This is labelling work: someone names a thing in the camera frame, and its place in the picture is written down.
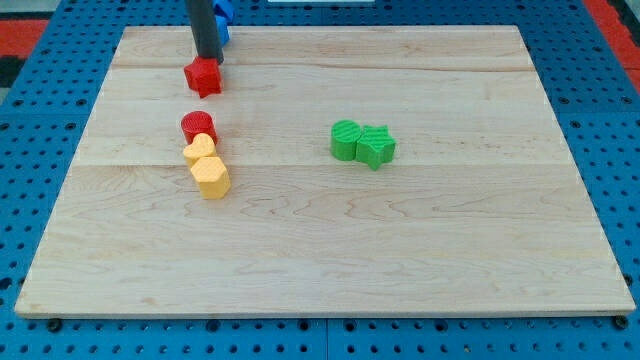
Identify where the red cylinder block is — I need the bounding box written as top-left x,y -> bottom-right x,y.
180,110 -> 218,144

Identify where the green cylinder block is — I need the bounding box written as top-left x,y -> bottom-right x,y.
330,119 -> 362,161

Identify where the light wooden board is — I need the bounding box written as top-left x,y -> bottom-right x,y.
15,25 -> 636,319

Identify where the blue block upper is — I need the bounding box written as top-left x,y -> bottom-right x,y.
212,0 -> 235,23

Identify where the red star block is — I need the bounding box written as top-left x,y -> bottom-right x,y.
184,56 -> 223,98

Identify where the blue block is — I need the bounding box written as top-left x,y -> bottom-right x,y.
212,0 -> 235,23
216,16 -> 230,47

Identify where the black cylindrical pointer rod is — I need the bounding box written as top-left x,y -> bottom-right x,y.
185,0 -> 224,64

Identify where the blue block lower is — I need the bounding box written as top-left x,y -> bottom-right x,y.
216,16 -> 230,47

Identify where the yellow hexagon block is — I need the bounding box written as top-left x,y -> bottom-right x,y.
190,157 -> 231,199

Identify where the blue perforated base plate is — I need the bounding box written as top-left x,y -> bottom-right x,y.
1,0 -> 639,359

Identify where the yellow heart block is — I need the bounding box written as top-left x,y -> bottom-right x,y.
183,133 -> 217,168

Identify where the green star block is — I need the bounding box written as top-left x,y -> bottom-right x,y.
355,125 -> 396,171

